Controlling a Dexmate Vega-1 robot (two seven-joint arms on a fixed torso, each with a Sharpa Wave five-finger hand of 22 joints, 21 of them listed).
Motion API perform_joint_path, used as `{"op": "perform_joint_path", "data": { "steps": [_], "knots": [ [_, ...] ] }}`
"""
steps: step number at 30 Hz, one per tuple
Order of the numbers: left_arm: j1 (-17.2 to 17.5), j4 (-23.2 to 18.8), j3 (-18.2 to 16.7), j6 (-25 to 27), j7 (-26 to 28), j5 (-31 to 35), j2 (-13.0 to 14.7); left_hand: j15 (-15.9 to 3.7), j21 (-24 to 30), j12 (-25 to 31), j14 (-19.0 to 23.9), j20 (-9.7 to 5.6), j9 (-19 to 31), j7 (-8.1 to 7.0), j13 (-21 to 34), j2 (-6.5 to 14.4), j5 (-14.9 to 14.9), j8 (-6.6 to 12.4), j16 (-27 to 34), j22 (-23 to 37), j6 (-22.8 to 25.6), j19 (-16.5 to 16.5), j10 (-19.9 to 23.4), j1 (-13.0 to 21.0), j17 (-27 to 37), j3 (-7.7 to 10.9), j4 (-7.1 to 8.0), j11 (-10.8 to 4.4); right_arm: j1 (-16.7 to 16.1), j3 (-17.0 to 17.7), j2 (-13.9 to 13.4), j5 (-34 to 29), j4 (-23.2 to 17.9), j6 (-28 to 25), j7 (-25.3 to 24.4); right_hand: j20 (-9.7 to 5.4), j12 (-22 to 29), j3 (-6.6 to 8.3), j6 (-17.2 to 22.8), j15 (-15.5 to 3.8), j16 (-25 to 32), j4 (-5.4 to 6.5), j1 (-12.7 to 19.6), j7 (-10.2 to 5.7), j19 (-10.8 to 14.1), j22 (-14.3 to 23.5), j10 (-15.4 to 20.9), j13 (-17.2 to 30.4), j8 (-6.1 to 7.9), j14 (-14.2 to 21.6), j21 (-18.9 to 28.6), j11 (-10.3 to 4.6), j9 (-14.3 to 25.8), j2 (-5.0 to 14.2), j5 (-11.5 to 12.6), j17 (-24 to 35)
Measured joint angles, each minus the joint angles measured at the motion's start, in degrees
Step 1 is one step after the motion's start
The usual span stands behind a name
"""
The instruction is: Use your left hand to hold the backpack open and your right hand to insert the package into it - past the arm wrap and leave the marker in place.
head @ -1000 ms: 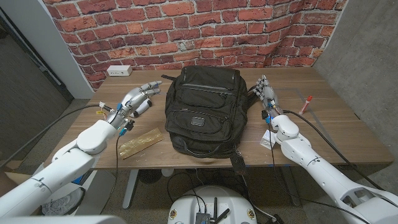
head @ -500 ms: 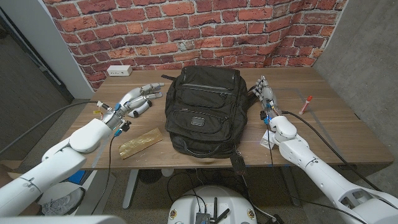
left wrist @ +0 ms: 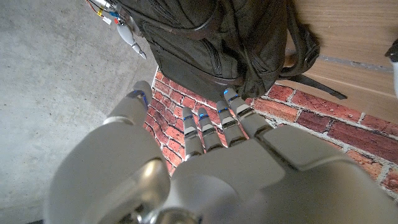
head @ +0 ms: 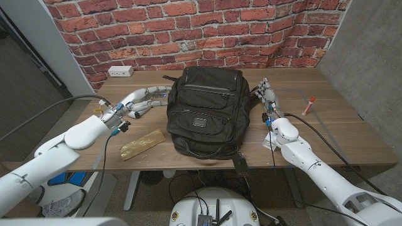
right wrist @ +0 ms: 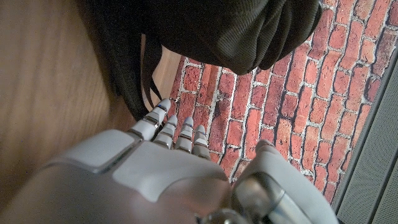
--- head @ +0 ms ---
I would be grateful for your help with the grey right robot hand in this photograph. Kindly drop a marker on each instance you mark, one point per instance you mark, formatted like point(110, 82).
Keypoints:
point(270, 100)

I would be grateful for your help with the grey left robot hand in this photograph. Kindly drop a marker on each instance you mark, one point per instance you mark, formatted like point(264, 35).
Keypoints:
point(141, 95)

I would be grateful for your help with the small white box package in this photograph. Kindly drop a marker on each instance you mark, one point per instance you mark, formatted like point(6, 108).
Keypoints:
point(267, 143)

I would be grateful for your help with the black backpack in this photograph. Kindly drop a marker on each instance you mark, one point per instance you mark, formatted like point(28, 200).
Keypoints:
point(207, 103)

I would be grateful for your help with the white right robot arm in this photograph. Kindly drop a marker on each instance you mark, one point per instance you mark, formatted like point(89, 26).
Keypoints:
point(314, 163)

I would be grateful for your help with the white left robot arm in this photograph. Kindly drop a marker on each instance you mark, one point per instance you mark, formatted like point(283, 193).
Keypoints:
point(47, 163)

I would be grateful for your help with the red white marker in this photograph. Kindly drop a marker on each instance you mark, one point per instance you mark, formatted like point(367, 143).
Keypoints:
point(308, 106)

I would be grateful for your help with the black hanging backpack tag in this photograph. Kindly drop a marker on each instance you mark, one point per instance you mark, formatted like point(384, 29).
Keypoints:
point(240, 164)

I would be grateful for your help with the white power strip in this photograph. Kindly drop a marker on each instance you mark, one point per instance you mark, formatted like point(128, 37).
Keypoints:
point(121, 71)

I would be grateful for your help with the gold foil packet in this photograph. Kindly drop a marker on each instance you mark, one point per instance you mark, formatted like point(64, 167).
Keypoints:
point(141, 144)

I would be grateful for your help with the brick print backdrop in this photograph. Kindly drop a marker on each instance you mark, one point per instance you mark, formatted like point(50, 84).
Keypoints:
point(188, 31)

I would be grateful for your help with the black round floor object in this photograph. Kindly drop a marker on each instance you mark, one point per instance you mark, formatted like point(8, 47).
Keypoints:
point(151, 178)

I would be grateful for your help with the dark table leg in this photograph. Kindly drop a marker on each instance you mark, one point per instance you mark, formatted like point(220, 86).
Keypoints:
point(293, 188)

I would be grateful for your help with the white table leg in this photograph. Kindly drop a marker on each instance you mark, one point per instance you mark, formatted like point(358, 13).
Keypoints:
point(131, 191)

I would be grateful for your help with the blue white floor item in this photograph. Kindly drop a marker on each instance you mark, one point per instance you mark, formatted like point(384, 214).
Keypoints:
point(75, 179)

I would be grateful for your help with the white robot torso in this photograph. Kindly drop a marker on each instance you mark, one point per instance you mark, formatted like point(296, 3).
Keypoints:
point(188, 207)

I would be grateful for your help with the grey sneaker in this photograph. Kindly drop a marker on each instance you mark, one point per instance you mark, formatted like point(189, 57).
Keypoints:
point(63, 204)

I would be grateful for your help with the small computer with antennas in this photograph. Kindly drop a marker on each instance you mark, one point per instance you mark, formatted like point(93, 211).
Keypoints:
point(204, 219)

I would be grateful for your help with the white robot head rim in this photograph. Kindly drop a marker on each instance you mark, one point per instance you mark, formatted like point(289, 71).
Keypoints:
point(63, 222)

